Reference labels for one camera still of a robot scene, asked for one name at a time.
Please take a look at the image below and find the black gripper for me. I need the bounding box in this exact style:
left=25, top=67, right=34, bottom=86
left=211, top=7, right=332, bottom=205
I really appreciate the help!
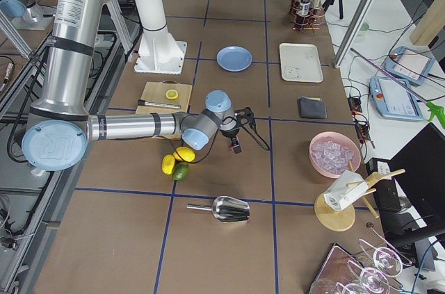
left=220, top=107, right=256, bottom=154

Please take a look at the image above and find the black monitor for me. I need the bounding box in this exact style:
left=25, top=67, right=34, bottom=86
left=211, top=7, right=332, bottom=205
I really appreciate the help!
left=377, top=122, right=445, bottom=250

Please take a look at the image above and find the grey folded cloth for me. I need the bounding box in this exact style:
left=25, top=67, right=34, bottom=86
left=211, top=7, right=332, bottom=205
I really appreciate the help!
left=297, top=97, right=327, bottom=119

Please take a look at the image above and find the blue teach pendant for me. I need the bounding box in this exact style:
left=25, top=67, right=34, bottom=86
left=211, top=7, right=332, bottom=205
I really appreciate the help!
left=369, top=76, right=423, bottom=122
left=385, top=46, right=435, bottom=86

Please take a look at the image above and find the blue teach pendant far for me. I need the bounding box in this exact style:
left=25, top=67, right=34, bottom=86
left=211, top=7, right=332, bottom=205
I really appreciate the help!
left=385, top=46, right=435, bottom=86

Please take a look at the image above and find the wooden stand round base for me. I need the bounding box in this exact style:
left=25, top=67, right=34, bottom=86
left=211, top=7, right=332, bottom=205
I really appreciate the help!
left=314, top=169, right=405, bottom=231

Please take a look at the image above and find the tea bottle middle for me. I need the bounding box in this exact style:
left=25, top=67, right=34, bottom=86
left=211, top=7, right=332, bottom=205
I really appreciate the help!
left=298, top=0, right=310, bottom=26

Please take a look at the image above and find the steel ice scoop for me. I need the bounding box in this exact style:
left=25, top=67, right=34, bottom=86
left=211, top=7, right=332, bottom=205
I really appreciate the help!
left=187, top=196, right=250, bottom=223

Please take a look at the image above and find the copper wire bottle rack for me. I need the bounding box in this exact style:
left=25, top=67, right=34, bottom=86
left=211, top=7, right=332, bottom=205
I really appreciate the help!
left=289, top=0, right=325, bottom=32

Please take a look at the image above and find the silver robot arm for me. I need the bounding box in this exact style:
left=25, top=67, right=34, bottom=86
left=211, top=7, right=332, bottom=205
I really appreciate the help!
left=21, top=0, right=254, bottom=172
left=1, top=0, right=54, bottom=31

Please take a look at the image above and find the blue round plate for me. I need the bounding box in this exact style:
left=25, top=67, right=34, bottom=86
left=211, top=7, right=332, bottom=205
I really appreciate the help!
left=216, top=46, right=253, bottom=72

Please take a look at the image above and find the cream bear serving tray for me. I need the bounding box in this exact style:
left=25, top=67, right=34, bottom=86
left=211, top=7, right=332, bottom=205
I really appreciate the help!
left=279, top=43, right=323, bottom=83

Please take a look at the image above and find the blue teach pendant near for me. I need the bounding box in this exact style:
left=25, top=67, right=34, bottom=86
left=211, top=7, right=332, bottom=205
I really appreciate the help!
left=369, top=76, right=423, bottom=122

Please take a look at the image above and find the pink bowl with ice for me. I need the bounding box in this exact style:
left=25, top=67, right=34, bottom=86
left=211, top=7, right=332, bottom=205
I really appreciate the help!
left=309, top=131, right=362, bottom=178

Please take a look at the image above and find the wooden cutting board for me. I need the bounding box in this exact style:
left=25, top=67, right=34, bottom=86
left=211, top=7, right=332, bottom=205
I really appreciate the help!
left=136, top=81, right=192, bottom=114

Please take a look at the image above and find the white paper carton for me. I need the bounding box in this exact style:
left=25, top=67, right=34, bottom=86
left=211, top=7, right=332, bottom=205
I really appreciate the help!
left=323, top=170, right=368, bottom=211

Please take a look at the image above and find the wine glass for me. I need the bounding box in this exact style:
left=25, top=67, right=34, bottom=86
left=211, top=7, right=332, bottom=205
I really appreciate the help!
left=358, top=231, right=413, bottom=278

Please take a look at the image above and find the lemon half slice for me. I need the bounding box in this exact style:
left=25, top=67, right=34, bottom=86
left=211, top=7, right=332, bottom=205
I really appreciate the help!
left=165, top=89, right=179, bottom=101

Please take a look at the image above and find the green bowl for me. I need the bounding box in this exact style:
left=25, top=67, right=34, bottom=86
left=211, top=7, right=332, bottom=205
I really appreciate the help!
left=359, top=22, right=370, bottom=32

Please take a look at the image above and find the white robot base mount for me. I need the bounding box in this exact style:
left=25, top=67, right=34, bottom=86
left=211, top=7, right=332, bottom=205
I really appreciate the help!
left=135, top=0, right=187, bottom=74

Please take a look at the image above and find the large yellow lemon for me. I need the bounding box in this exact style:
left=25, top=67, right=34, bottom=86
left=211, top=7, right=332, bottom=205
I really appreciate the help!
left=173, top=146, right=195, bottom=163

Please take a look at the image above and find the green lime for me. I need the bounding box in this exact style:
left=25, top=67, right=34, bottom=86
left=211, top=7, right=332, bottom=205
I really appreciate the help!
left=172, top=162, right=189, bottom=181

